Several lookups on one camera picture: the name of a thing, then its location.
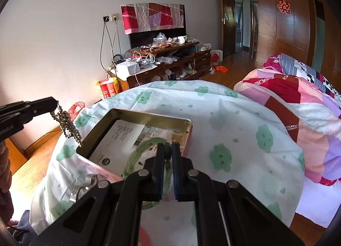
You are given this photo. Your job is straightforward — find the silver bead chain necklace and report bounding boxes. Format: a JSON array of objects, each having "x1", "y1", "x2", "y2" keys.
[{"x1": 50, "y1": 101, "x2": 83, "y2": 147}]

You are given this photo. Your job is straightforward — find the green jade bangle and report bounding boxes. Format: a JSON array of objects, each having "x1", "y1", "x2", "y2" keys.
[{"x1": 122, "y1": 137, "x2": 173, "y2": 199}]

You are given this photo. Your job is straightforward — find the red plastic bag bin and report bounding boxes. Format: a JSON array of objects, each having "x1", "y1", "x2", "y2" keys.
[{"x1": 68, "y1": 102, "x2": 85, "y2": 121}]

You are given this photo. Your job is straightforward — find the red yellow carton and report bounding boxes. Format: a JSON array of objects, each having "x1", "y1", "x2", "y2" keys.
[{"x1": 95, "y1": 77, "x2": 120, "y2": 100}]

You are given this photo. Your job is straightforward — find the pink tin box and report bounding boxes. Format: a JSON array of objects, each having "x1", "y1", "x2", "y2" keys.
[{"x1": 76, "y1": 109, "x2": 192, "y2": 182}]

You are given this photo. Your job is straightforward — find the white sheet green clouds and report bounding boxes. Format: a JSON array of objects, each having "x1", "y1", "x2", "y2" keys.
[{"x1": 30, "y1": 80, "x2": 304, "y2": 245}]

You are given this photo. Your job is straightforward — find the white box on cabinet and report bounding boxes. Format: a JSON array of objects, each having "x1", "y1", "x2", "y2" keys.
[{"x1": 116, "y1": 61, "x2": 140, "y2": 80}]

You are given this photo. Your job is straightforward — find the black television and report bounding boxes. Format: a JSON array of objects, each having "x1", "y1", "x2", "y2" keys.
[{"x1": 128, "y1": 27, "x2": 187, "y2": 49}]

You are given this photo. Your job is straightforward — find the red pink patchwork cloth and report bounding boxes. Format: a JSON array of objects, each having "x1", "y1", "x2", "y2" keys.
[{"x1": 121, "y1": 2, "x2": 185, "y2": 35}]

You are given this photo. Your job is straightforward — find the wooden tv cabinet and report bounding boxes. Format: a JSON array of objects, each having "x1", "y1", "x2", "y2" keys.
[{"x1": 109, "y1": 42, "x2": 211, "y2": 91}]

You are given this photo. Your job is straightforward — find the pink red patchwork quilt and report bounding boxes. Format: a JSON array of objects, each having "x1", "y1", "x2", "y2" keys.
[{"x1": 234, "y1": 53, "x2": 340, "y2": 186}]

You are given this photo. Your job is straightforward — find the orange bag on floor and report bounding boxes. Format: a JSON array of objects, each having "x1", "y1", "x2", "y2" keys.
[{"x1": 212, "y1": 65, "x2": 229, "y2": 73}]

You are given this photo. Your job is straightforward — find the wooden wardrobe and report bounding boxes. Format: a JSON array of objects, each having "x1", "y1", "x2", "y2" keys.
[{"x1": 212, "y1": 0, "x2": 341, "y2": 92}]

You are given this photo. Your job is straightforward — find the wooden door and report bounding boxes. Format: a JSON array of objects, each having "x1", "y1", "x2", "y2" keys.
[{"x1": 221, "y1": 0, "x2": 236, "y2": 57}]

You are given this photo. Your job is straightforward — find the red double happiness sticker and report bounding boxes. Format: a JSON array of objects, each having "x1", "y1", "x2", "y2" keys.
[{"x1": 277, "y1": 0, "x2": 291, "y2": 14}]

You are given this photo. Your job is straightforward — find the wall power socket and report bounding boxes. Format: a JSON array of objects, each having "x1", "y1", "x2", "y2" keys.
[{"x1": 103, "y1": 14, "x2": 117, "y2": 23}]

